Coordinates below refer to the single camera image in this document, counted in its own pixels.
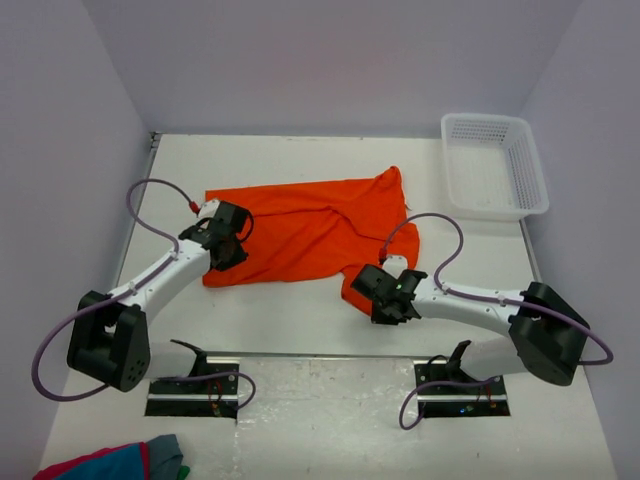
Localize pink folded t shirt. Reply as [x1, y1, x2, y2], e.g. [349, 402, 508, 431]
[32, 441, 151, 480]

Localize teal folded t shirt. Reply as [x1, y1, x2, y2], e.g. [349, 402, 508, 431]
[54, 442, 151, 480]

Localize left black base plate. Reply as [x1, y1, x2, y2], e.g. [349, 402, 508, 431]
[144, 357, 239, 420]

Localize white plastic basket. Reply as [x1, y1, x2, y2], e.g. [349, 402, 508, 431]
[441, 113, 549, 222]

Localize grey folded t shirt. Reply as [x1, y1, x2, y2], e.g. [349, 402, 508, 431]
[147, 434, 183, 480]

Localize green folded t shirt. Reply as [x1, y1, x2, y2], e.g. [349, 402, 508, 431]
[177, 465, 190, 480]

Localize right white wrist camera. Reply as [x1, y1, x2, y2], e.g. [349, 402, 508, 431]
[383, 255, 409, 277]

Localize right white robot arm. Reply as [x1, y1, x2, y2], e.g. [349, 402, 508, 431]
[351, 264, 590, 386]

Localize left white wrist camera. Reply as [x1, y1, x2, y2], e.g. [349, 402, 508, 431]
[197, 199, 220, 219]

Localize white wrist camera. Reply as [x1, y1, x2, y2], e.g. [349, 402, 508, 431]
[197, 199, 220, 219]
[383, 255, 409, 277]

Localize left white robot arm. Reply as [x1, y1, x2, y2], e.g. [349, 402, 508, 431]
[66, 200, 254, 392]

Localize orange t shirt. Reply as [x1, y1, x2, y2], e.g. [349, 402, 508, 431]
[202, 166, 420, 314]

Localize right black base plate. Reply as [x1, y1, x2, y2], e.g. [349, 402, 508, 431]
[414, 356, 511, 419]

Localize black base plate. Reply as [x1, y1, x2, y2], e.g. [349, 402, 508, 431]
[144, 357, 239, 420]
[414, 356, 511, 419]

